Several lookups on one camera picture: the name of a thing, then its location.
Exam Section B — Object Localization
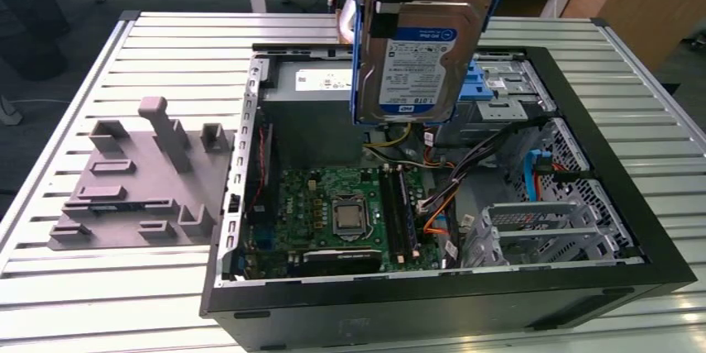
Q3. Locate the blue plastic drive latch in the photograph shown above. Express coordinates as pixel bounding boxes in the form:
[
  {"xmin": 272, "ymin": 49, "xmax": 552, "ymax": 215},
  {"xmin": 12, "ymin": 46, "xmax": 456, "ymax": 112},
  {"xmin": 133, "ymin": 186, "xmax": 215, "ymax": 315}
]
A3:
[{"xmin": 456, "ymin": 62, "xmax": 500, "ymax": 102}]

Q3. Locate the blue data wire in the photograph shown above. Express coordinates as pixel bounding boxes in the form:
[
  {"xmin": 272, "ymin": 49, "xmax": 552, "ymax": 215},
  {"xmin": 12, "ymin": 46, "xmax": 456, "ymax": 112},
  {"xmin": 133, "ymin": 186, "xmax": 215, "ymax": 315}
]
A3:
[{"xmin": 526, "ymin": 148, "xmax": 552, "ymax": 203}]

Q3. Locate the green motherboard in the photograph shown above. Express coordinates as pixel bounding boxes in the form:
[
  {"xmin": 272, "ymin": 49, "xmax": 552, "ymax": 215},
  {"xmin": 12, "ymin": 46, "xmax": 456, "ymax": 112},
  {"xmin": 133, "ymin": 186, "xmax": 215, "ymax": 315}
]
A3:
[{"xmin": 236, "ymin": 165, "xmax": 442, "ymax": 278}]

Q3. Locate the red power wire black plug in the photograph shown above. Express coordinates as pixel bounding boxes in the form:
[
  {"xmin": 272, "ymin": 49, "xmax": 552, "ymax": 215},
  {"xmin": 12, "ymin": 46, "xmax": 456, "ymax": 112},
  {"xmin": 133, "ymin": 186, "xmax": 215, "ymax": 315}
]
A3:
[{"xmin": 543, "ymin": 162, "xmax": 595, "ymax": 183}]

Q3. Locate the hard disk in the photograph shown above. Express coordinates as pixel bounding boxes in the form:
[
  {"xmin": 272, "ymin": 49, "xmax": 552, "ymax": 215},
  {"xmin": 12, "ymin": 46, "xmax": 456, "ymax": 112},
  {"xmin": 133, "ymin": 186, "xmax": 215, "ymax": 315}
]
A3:
[{"xmin": 350, "ymin": 0, "xmax": 506, "ymax": 126}]

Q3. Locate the grey power supply unit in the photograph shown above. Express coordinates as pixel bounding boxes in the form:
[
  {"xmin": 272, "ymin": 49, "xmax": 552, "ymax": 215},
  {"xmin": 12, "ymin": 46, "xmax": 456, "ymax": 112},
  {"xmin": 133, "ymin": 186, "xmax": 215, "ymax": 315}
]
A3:
[{"xmin": 258, "ymin": 60, "xmax": 370, "ymax": 170}]

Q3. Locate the grey stand foot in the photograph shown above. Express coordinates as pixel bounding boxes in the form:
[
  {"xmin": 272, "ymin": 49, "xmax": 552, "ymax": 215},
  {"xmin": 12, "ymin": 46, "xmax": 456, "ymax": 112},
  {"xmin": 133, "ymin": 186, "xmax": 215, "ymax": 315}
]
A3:
[{"xmin": 0, "ymin": 94, "xmax": 23, "ymax": 126}]

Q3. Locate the silver CPU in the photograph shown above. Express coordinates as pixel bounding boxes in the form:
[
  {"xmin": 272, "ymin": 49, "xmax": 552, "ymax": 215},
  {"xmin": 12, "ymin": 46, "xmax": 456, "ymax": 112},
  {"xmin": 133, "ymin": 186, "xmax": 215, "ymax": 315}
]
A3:
[{"xmin": 334, "ymin": 203, "xmax": 366, "ymax": 230}]

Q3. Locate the metal disk bay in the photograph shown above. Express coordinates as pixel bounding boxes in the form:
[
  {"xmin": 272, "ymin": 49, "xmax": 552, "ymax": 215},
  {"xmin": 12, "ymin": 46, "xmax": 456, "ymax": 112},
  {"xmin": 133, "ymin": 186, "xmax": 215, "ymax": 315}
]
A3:
[{"xmin": 460, "ymin": 199, "xmax": 633, "ymax": 270}]

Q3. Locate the CPU socket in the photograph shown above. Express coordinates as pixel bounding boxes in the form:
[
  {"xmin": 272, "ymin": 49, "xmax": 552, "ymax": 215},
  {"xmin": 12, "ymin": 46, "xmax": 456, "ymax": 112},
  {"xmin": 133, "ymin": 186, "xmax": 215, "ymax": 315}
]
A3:
[{"xmin": 327, "ymin": 193, "xmax": 376, "ymax": 242}]

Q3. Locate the black PC case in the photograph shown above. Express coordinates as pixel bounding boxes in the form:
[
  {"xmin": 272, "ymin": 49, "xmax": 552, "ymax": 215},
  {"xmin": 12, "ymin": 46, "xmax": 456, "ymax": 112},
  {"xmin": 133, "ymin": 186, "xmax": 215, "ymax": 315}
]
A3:
[{"xmin": 197, "ymin": 42, "xmax": 699, "ymax": 352}]

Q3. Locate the metal optical drive cage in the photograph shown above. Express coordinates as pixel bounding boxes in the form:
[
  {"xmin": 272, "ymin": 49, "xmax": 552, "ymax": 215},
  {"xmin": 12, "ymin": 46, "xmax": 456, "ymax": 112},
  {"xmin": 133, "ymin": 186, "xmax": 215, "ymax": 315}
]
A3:
[{"xmin": 440, "ymin": 55, "xmax": 556, "ymax": 150}]

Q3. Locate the RAM stick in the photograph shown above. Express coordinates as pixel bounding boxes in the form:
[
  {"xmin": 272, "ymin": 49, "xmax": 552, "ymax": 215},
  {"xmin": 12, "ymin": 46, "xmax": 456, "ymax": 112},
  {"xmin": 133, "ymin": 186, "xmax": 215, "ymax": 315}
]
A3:
[
  {"xmin": 398, "ymin": 170, "xmax": 419, "ymax": 253},
  {"xmin": 87, "ymin": 203, "xmax": 145, "ymax": 212}
]

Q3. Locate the grey parts rack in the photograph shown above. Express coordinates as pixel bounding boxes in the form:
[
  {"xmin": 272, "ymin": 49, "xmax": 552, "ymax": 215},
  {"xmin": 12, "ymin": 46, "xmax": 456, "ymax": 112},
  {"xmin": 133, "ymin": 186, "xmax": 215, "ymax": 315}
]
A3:
[{"xmin": 47, "ymin": 96, "xmax": 236, "ymax": 253}]

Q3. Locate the wooden cabinet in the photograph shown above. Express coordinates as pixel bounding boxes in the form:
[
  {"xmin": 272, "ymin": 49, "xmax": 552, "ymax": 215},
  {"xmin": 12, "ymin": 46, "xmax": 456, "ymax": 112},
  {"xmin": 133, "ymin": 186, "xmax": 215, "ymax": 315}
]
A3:
[{"xmin": 562, "ymin": 0, "xmax": 706, "ymax": 75}]

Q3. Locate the black graphics card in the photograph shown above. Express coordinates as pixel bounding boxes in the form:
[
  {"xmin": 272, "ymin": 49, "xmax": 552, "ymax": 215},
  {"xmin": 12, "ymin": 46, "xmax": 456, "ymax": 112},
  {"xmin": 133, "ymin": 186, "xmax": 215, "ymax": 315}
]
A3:
[{"xmin": 286, "ymin": 248, "xmax": 383, "ymax": 278}]

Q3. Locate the black cable bundle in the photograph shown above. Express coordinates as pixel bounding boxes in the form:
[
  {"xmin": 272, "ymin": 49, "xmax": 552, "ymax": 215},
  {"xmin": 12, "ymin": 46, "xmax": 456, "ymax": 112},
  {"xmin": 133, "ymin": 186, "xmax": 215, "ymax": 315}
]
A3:
[{"xmin": 423, "ymin": 119, "xmax": 552, "ymax": 213}]

